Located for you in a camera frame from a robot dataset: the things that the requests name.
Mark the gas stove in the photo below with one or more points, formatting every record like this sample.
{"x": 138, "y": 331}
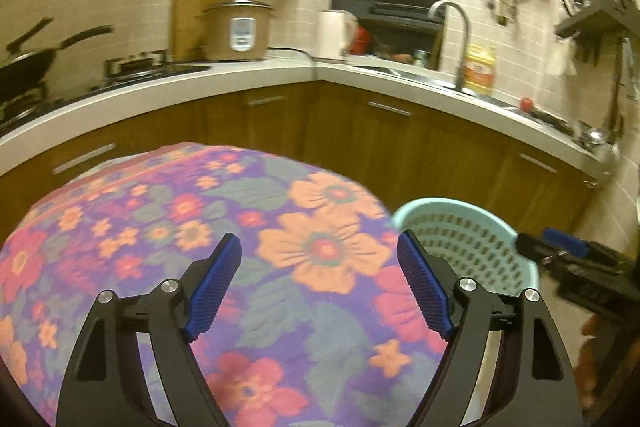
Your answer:
{"x": 135, "y": 64}

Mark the wall shelf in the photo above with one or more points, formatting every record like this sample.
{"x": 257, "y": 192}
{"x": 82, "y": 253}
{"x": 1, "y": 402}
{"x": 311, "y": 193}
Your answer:
{"x": 595, "y": 19}

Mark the white electric kettle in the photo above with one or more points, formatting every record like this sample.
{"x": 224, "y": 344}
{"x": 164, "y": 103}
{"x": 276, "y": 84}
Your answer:
{"x": 332, "y": 34}

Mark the steel sink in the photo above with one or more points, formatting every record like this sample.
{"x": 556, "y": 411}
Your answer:
{"x": 400, "y": 72}

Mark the beige rice cooker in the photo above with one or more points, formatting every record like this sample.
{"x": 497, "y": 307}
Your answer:
{"x": 240, "y": 32}

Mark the yellow dish soap bottle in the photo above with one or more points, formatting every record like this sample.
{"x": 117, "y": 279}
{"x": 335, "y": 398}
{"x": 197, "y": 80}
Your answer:
{"x": 479, "y": 72}

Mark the red pot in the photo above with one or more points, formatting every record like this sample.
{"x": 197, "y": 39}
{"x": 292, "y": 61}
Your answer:
{"x": 361, "y": 41}

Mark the floral tablecloth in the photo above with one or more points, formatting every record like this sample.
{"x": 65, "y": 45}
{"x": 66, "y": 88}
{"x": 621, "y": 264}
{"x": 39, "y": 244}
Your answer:
{"x": 320, "y": 247}

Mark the wooden cutting board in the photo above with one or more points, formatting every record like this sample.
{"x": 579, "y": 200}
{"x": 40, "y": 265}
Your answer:
{"x": 195, "y": 2}

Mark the wooden kitchen cabinets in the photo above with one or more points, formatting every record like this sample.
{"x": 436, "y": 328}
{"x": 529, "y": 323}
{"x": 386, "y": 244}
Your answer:
{"x": 350, "y": 137}

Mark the white kitchen countertop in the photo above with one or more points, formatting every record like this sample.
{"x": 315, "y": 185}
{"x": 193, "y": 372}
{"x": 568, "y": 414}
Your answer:
{"x": 250, "y": 74}

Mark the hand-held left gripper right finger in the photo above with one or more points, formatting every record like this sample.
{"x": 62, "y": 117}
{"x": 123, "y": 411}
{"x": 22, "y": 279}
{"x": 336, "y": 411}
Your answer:
{"x": 425, "y": 287}

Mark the metal ladle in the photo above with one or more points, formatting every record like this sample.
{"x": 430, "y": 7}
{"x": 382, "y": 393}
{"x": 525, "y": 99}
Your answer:
{"x": 607, "y": 127}

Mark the black wok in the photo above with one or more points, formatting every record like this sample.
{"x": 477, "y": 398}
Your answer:
{"x": 30, "y": 67}

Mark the chrome faucet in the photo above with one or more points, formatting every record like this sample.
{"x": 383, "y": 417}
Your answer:
{"x": 462, "y": 32}

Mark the person's right hand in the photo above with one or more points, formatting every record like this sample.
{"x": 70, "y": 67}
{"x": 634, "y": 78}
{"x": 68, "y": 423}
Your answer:
{"x": 587, "y": 372}

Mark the teal plastic basket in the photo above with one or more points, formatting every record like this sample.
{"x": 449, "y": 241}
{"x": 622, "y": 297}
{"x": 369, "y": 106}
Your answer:
{"x": 465, "y": 237}

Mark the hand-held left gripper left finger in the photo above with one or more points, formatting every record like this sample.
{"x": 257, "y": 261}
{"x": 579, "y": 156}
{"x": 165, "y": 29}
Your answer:
{"x": 210, "y": 287}

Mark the red tomato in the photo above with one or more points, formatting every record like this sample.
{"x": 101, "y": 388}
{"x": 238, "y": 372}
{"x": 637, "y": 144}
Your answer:
{"x": 526, "y": 104}

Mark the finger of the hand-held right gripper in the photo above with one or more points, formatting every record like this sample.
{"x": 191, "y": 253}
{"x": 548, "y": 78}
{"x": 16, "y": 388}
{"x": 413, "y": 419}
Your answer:
{"x": 532, "y": 248}
{"x": 565, "y": 241}

